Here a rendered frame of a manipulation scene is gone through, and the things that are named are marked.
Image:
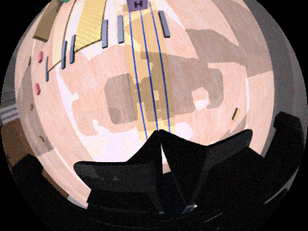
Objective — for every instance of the pink rectangular block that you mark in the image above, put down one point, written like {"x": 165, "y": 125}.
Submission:
{"x": 40, "y": 56}
{"x": 37, "y": 89}

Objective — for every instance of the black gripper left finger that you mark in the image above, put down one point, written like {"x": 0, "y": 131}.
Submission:
{"x": 141, "y": 173}

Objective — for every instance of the purple cube with black marking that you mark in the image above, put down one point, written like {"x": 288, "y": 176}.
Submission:
{"x": 135, "y": 5}

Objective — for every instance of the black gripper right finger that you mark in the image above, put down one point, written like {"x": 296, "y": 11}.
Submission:
{"x": 191, "y": 162}

